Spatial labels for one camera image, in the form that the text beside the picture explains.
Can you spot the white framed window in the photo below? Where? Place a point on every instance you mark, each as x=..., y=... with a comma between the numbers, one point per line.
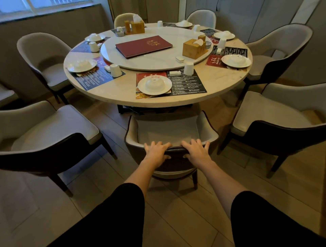
x=15, y=5

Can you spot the wooden tissue box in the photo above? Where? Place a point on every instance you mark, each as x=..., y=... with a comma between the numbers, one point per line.
x=137, y=29
x=192, y=52

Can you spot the white wet wipe pack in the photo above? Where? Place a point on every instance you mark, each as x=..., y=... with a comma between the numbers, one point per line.
x=218, y=51
x=175, y=73
x=107, y=68
x=100, y=45

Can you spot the person's left forearm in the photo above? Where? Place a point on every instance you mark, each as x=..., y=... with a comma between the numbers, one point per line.
x=140, y=178

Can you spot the person's left hand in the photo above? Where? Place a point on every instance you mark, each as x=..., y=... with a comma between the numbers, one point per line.
x=155, y=155

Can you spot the small white box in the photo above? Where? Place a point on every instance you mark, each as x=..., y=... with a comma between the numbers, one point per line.
x=179, y=59

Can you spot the person's black right sleeve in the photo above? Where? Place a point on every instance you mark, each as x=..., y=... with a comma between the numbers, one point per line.
x=272, y=224

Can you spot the person's black sleeve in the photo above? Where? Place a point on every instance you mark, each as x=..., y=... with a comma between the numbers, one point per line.
x=272, y=224
x=109, y=221

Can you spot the white marble lazy susan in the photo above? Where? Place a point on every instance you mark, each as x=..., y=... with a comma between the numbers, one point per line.
x=152, y=62

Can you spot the red menu book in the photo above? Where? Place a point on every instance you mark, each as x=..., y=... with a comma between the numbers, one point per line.
x=142, y=47

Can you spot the round metal ashtray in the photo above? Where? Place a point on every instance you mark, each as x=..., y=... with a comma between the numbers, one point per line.
x=120, y=33
x=208, y=45

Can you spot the person's right hand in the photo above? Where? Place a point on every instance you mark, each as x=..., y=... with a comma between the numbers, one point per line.
x=200, y=156

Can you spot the person's black left sleeve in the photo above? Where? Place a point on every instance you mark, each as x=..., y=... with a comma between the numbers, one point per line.
x=109, y=221

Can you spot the round beige marble table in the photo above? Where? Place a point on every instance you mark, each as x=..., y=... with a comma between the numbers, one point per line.
x=122, y=89

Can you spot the black and red paper placemat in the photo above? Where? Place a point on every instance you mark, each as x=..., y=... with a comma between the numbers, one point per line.
x=169, y=25
x=207, y=32
x=79, y=48
x=214, y=61
x=188, y=86
x=94, y=79

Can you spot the person's right forearm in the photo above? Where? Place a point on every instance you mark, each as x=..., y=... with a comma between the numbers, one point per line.
x=221, y=183

